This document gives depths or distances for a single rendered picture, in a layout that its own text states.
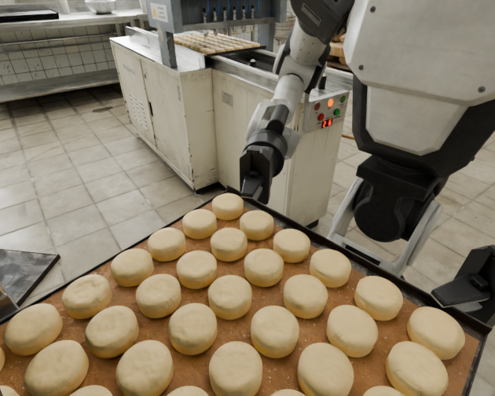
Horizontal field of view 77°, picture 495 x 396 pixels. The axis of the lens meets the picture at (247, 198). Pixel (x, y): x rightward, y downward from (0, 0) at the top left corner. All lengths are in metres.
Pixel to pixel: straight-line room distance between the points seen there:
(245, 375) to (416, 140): 0.42
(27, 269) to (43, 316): 1.60
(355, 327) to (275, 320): 0.08
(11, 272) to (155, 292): 1.69
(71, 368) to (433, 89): 0.54
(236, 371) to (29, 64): 4.58
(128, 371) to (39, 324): 0.12
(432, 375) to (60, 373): 0.34
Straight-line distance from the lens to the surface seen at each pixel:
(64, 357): 0.37
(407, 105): 0.55
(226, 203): 0.49
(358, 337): 0.36
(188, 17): 1.87
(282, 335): 0.34
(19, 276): 1.99
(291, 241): 0.43
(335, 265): 0.41
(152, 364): 0.34
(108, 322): 0.38
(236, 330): 0.37
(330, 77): 1.60
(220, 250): 0.41
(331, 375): 0.33
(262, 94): 1.50
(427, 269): 1.93
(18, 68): 4.75
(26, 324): 0.41
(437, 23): 0.51
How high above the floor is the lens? 1.27
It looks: 36 degrees down
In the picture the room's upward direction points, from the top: straight up
